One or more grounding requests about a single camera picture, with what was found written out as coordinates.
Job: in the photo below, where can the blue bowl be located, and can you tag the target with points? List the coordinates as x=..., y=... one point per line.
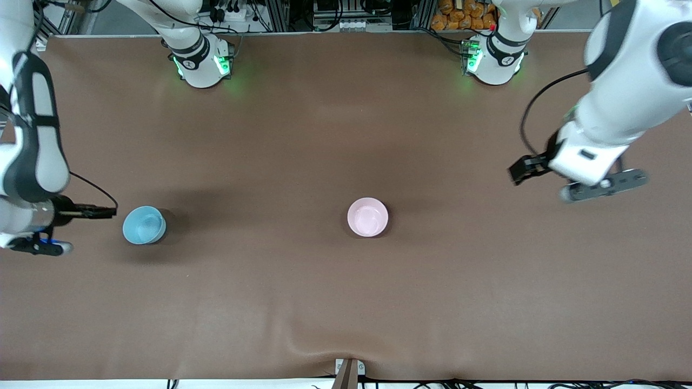
x=143, y=226

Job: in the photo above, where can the pink bowl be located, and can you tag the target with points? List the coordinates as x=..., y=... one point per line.
x=367, y=217

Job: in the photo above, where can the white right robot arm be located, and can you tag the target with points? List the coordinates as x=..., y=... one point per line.
x=38, y=135

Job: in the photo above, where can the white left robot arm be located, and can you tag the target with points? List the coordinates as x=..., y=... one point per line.
x=632, y=81

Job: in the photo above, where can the orange snack pile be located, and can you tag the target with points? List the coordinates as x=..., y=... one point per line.
x=459, y=16

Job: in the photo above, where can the white socket strip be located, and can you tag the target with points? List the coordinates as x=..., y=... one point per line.
x=354, y=25

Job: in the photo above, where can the brown table cover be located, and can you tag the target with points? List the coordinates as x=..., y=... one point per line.
x=346, y=297

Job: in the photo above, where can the white power strip with plugs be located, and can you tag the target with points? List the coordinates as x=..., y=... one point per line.
x=232, y=15

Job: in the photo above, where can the aluminium frame post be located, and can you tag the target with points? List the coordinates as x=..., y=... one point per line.
x=62, y=19
x=423, y=15
x=277, y=15

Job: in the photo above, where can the metal bracket with bar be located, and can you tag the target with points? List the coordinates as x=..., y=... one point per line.
x=348, y=375

